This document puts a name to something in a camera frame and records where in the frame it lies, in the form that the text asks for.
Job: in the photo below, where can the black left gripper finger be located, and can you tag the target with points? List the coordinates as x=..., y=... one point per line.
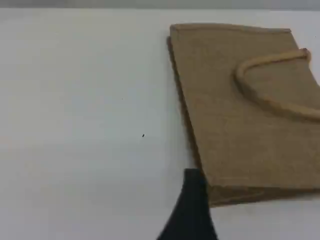
x=190, y=212

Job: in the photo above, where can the brown jute tote bag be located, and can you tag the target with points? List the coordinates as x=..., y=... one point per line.
x=240, y=125

